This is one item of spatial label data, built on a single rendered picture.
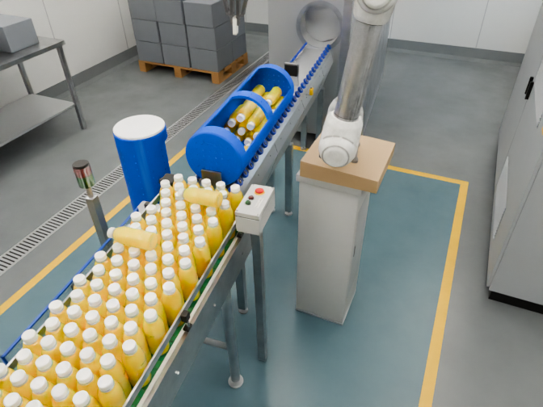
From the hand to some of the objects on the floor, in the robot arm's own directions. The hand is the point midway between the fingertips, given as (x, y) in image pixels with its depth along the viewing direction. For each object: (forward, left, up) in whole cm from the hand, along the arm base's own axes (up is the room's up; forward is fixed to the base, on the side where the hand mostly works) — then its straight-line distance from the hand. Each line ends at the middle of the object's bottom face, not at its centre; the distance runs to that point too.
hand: (235, 25), depth 183 cm
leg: (-7, +17, -164) cm, 165 cm away
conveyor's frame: (+9, +109, -164) cm, 197 cm away
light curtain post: (-46, -122, -163) cm, 209 cm away
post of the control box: (-26, +47, -162) cm, 171 cm away
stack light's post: (+40, +58, -166) cm, 180 cm away
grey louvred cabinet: (-195, -123, -155) cm, 278 cm away
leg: (-16, -80, -164) cm, 183 cm away
